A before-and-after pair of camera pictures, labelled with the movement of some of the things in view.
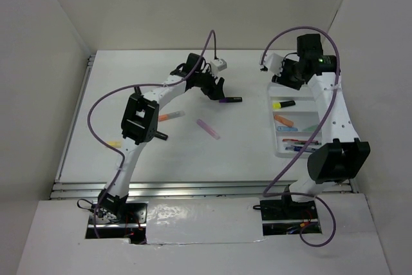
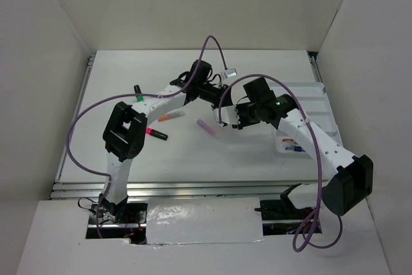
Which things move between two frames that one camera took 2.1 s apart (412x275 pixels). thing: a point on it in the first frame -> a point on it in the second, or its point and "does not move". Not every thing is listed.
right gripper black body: x=290 y=76 -> x=248 y=114
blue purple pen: x=299 y=148 does not move
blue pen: x=299 y=148 does not move
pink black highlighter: x=161 y=135 does not move
